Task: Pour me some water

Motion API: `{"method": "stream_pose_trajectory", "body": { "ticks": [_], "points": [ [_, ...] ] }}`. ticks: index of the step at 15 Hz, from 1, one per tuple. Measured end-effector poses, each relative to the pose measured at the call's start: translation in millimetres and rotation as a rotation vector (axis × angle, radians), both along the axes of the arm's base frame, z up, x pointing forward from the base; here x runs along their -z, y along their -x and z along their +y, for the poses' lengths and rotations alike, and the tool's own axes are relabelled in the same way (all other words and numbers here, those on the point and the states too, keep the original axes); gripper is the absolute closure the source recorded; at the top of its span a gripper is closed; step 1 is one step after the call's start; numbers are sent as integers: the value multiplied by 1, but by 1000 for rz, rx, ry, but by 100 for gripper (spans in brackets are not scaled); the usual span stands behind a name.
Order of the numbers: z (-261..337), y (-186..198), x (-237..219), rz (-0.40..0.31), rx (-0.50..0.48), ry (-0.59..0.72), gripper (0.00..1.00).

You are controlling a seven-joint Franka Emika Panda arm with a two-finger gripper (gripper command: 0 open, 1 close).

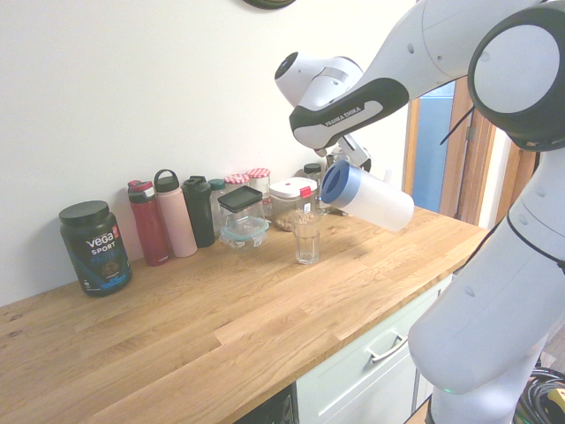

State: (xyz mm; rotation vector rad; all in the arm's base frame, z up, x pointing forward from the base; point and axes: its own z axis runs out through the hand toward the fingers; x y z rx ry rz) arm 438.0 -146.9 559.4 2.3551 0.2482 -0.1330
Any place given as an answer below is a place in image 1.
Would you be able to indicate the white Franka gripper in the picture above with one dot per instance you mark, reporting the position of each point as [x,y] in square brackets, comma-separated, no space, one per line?
[356,152]

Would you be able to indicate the translucent pitcher with blue lid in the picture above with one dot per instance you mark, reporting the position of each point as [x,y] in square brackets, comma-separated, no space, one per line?
[379,203]

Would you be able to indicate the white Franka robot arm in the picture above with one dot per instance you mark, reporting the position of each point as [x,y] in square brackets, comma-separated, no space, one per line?
[485,287]

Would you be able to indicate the pink water bottle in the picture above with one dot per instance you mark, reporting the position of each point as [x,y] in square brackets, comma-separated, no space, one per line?
[176,221]

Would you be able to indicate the dark red water bottle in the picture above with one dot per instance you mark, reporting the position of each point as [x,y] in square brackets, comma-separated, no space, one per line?
[150,229]

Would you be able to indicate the jar with black lid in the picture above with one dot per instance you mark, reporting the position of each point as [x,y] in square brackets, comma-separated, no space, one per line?
[312,169]

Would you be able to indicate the container with white clip lid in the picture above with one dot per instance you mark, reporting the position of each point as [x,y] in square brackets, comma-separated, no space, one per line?
[291,191]

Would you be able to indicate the clear ribbed drinking glass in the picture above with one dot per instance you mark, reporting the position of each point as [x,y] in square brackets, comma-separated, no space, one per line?
[306,238]

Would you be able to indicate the jar with red gingham lid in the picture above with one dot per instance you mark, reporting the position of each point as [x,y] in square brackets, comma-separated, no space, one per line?
[237,179]
[258,173]

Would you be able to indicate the clear container with black lid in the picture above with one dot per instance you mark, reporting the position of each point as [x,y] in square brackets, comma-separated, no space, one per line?
[240,199]

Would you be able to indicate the glass container with teal lid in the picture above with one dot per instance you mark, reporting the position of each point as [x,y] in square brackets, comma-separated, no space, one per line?
[245,232]

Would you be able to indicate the clear bottle with green lid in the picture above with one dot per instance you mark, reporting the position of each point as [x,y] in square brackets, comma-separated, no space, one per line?
[217,187]

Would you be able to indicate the black shaker bottle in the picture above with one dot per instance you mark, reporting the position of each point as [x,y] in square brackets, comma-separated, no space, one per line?
[198,216]

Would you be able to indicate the pale green kitchen cabinet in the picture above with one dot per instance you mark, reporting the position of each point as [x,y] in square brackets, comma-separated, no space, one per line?
[366,380]

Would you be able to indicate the black built-in appliance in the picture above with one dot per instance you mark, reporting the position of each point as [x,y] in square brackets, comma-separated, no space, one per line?
[273,408]

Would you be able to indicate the black Vega protein tub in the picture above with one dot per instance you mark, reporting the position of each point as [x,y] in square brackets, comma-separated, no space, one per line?
[95,252]

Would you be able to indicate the yellow box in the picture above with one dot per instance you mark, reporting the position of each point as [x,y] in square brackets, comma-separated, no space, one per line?
[557,404]

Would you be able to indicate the wooden door frame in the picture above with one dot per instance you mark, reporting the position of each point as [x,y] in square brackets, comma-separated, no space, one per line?
[481,176]

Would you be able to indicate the dark round wall object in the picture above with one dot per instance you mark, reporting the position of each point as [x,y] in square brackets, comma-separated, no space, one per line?
[267,3]

